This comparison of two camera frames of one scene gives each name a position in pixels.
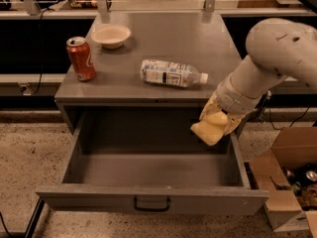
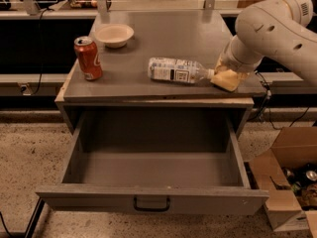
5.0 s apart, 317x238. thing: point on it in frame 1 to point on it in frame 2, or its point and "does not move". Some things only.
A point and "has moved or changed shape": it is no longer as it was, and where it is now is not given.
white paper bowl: [110, 36] does not move
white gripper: [233, 98] to [230, 62]
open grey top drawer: [147, 159] does not move
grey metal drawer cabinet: [149, 59] does not move
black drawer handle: [135, 202] does not move
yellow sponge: [212, 129] has moved or changed shape
